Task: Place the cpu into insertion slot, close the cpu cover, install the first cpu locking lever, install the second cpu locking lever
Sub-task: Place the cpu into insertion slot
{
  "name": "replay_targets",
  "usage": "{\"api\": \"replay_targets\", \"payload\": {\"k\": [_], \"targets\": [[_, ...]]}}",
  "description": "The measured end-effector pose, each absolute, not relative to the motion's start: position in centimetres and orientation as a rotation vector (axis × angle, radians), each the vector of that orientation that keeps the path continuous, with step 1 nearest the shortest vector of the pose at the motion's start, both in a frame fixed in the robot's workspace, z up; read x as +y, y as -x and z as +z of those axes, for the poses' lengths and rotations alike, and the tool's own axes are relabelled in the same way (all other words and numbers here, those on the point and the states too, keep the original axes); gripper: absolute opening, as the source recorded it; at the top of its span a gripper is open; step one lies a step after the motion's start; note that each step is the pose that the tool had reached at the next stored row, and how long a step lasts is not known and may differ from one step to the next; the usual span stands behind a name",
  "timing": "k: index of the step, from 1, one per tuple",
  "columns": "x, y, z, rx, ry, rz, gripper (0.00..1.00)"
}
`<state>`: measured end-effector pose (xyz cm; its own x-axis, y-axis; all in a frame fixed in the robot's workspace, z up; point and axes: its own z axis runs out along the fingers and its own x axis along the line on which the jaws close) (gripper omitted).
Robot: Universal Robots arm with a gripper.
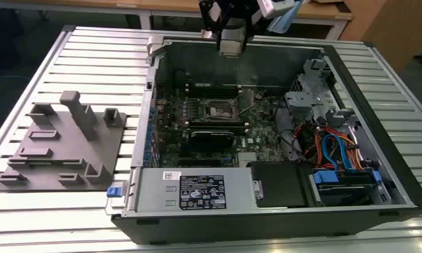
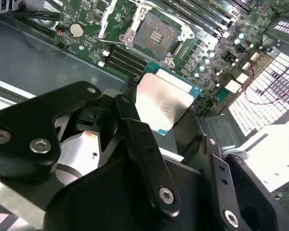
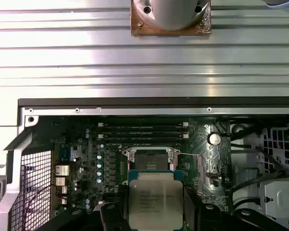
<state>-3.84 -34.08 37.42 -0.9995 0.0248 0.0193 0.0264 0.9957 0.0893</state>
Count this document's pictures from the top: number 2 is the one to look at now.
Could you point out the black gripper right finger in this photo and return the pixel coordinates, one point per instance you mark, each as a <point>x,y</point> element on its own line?
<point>219,168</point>

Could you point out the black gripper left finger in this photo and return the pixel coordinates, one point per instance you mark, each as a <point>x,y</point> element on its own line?
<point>26,125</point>

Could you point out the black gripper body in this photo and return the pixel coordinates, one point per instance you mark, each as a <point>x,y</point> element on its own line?
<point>106,199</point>

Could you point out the silver green CPU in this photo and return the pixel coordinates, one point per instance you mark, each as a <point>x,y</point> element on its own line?
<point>159,103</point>

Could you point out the metal socket cover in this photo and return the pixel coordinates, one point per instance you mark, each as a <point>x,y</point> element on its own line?
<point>107,22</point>

